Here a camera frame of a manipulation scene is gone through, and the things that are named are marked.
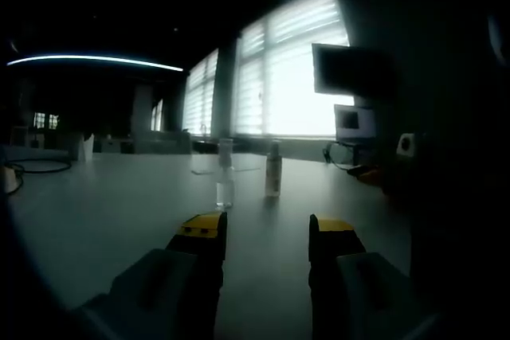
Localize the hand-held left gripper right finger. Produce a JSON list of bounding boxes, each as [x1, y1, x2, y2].
[[308, 213, 439, 340]]

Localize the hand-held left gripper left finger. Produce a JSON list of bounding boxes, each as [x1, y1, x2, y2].
[[75, 211, 229, 340]]

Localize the clear pump bottle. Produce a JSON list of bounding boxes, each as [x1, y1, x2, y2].
[[215, 137, 235, 210]]

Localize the beige spray bottle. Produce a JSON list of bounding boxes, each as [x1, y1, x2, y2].
[[265, 139, 283, 198]]

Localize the black eyeglasses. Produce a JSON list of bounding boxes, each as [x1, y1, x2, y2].
[[323, 142, 359, 170]]

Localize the small white-framed monitor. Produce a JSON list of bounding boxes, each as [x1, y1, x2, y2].
[[333, 104, 378, 141]]

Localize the dark monitor screen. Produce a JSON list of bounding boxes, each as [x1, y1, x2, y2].
[[312, 42, 395, 98]]

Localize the ceiling light strip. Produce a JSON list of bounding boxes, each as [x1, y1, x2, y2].
[[6, 53, 185, 72]]

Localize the black cable loop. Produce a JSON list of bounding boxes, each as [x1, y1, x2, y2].
[[4, 158, 73, 194]]

